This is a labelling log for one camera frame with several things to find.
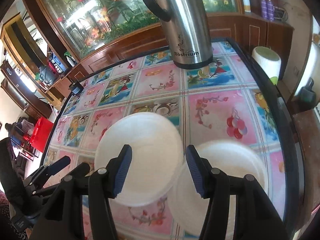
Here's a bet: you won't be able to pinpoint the white bowl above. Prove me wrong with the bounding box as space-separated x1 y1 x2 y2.
168 140 268 239
94 112 184 207

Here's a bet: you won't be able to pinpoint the red gift bag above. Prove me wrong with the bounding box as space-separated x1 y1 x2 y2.
29 117 54 153

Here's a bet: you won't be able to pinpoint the seated person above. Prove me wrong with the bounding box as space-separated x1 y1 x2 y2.
5 122 27 144

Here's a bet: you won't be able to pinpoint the small black jar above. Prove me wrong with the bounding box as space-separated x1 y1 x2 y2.
69 81 84 95

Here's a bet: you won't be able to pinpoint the floral plastic tablecloth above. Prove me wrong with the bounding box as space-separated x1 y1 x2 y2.
43 41 286 239

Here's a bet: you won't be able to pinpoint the large aquarium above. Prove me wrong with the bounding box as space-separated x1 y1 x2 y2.
32 0 238 58

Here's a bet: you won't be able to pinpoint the wooden cabinet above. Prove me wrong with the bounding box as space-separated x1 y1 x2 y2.
207 12 294 79

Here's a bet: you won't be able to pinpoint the stainless steel thermos jug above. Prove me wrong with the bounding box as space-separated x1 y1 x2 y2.
142 0 213 69

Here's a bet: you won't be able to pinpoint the purple spray cans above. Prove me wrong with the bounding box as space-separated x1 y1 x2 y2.
260 0 274 21

